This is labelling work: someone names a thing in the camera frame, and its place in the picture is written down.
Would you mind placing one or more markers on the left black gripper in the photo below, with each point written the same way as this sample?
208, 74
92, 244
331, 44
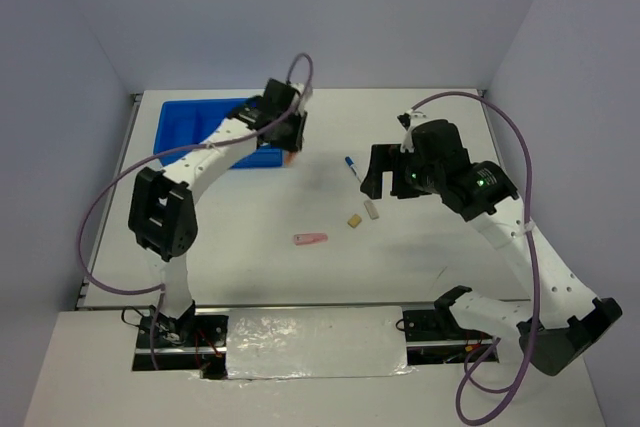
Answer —
293, 143

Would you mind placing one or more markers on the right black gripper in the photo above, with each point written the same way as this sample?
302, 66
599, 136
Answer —
386, 157

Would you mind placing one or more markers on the pink correction tape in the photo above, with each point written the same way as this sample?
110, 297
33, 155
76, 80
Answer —
304, 239

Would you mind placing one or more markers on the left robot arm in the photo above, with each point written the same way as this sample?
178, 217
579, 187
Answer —
163, 208

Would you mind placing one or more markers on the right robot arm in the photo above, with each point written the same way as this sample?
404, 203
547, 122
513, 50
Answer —
431, 160

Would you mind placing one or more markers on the grey eraser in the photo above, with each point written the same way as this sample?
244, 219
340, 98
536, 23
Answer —
371, 210

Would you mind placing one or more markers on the blue white marker pen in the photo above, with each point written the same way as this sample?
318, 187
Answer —
353, 168

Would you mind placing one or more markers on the yellow eraser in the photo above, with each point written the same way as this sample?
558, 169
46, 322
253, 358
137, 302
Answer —
354, 221

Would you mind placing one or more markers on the blue compartment bin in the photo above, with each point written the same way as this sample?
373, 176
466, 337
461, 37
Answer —
187, 122

